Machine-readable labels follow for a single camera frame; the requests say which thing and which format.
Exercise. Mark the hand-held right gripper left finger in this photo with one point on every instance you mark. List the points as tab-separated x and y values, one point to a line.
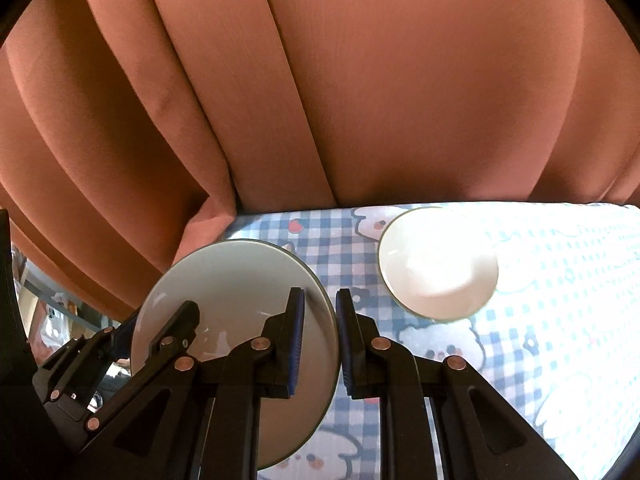
298	340

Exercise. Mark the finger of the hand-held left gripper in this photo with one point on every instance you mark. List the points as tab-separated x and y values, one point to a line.
177	325
90	360

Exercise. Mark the blue checked cartoon tablecloth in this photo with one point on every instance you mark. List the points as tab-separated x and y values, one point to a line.
550	335

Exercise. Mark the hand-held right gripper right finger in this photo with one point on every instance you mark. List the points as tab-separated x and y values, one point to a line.
344	345

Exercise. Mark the white bowl green floral print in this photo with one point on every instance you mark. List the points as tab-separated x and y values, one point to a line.
435	265
225	280

